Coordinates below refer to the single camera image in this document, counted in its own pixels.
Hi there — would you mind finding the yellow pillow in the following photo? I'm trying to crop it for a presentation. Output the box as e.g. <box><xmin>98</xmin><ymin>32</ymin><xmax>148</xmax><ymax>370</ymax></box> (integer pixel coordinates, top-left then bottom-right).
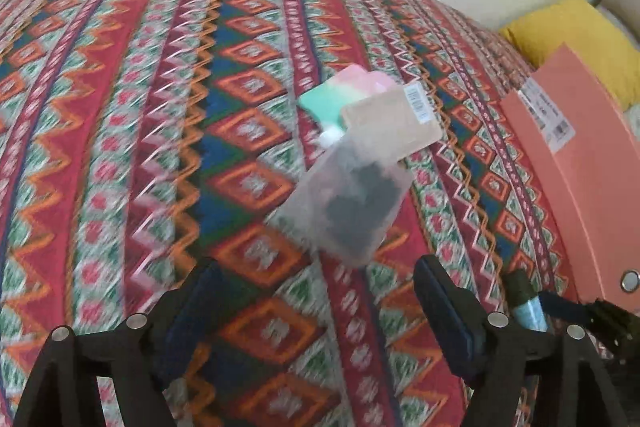
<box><xmin>500</xmin><ymin>0</ymin><xmax>640</xmax><ymax>108</ymax></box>

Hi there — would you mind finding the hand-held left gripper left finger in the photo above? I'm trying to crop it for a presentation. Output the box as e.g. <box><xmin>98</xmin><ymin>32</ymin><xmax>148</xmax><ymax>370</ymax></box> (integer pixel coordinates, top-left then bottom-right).
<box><xmin>15</xmin><ymin>257</ymin><xmax>226</xmax><ymax>427</ymax></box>

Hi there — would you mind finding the transparent plastic box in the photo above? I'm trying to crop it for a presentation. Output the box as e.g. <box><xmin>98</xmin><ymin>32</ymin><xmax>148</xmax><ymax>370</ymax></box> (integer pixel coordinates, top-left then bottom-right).
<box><xmin>277</xmin><ymin>134</ymin><xmax>413</xmax><ymax>269</ymax></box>

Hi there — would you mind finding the small blue bottle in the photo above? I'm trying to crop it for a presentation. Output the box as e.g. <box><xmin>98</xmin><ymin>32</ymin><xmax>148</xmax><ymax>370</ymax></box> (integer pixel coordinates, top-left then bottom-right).
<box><xmin>506</xmin><ymin>269</ymin><xmax>548</xmax><ymax>333</ymax></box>

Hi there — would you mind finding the pink cardboard storage box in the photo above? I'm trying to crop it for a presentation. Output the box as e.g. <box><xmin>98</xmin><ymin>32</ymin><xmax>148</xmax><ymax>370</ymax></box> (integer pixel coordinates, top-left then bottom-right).
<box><xmin>500</xmin><ymin>43</ymin><xmax>640</xmax><ymax>315</ymax></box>

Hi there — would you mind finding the patterned printed blanket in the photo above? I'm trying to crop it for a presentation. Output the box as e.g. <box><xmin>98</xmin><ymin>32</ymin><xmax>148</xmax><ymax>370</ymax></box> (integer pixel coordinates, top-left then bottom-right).
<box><xmin>0</xmin><ymin>0</ymin><xmax>616</xmax><ymax>427</ymax></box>

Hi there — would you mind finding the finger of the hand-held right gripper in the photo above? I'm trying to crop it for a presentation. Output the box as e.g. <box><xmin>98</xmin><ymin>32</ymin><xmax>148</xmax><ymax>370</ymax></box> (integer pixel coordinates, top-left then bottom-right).
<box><xmin>540</xmin><ymin>289</ymin><xmax>601</xmax><ymax>326</ymax></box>

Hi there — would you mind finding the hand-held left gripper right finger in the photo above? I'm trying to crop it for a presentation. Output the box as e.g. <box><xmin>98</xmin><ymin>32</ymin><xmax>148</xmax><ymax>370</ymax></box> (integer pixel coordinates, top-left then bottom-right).
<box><xmin>414</xmin><ymin>255</ymin><xmax>626</xmax><ymax>427</ymax></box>

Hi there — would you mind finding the green and pink cloth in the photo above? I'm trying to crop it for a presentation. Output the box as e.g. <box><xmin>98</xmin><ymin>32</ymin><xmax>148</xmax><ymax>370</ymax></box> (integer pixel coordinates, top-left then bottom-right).
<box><xmin>298</xmin><ymin>64</ymin><xmax>401</xmax><ymax>132</ymax></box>

